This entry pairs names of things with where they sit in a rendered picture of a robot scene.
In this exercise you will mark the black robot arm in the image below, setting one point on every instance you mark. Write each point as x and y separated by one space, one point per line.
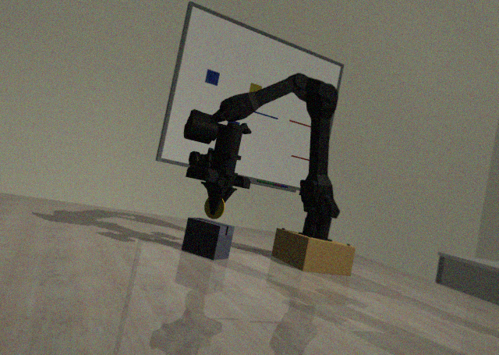
321 100

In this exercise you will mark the thin gold coin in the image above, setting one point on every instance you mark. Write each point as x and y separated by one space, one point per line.
218 213

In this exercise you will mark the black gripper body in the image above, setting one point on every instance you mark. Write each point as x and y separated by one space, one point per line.
222 170

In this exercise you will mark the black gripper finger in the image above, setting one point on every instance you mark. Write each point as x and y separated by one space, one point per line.
228 193
215 195

